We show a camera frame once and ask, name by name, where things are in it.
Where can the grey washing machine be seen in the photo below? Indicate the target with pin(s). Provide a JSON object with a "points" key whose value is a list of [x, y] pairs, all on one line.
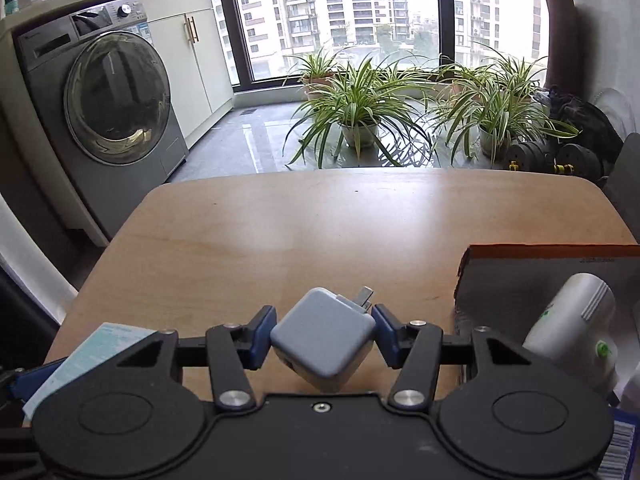
{"points": [[100, 90]]}

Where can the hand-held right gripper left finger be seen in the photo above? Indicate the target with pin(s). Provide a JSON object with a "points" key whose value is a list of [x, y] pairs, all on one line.
{"points": [[262, 335]]}

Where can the green cardboard box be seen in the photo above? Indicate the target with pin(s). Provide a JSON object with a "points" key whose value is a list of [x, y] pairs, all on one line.
{"points": [[95, 355]]}

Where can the spider plant in terracotta pot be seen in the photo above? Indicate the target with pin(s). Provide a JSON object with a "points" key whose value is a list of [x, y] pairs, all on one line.
{"points": [[315, 72], [452, 77]]}

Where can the teal bottle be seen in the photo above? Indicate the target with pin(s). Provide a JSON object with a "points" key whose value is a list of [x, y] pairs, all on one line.
{"points": [[9, 4]]}

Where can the spider plant in white pot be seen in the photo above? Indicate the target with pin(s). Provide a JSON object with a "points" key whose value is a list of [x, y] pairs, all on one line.
{"points": [[492, 110], [357, 110]]}

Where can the white cabinet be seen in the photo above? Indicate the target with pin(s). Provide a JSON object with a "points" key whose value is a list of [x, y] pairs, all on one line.
{"points": [[205, 75]]}

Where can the dark framed window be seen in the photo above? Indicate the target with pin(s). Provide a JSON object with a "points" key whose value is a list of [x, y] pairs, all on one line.
{"points": [[350, 10]]}

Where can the grey board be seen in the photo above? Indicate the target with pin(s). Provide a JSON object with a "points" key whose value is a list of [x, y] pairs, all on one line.
{"points": [[627, 170]]}

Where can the blue plastic case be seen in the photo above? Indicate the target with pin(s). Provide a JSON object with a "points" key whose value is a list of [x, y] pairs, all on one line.
{"points": [[620, 440]]}

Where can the white charger adapter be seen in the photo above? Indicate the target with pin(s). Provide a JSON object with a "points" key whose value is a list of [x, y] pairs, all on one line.
{"points": [[322, 340]]}

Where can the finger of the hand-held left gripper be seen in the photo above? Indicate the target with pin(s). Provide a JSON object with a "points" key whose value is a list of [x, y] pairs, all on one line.
{"points": [[35, 382]]}

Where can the brown rolled mat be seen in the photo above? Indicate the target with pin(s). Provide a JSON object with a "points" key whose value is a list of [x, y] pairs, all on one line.
{"points": [[560, 35]]}

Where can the white plug-in heater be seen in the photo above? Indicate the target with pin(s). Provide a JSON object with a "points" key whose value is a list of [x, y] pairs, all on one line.
{"points": [[575, 325]]}

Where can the white fan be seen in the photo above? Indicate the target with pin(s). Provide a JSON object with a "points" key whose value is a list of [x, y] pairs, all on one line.
{"points": [[612, 102]]}

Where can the black bag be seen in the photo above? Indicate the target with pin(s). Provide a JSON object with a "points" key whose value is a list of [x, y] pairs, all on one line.
{"points": [[580, 115]]}

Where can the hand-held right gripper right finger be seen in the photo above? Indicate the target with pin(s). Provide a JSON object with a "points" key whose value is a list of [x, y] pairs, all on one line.
{"points": [[385, 332]]}

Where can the orange rimmed cardboard box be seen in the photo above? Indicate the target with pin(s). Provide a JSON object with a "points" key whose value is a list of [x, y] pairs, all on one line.
{"points": [[505, 280]]}

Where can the black dumbbell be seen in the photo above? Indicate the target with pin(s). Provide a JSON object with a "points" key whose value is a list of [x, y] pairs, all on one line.
{"points": [[530, 152], [577, 157]]}

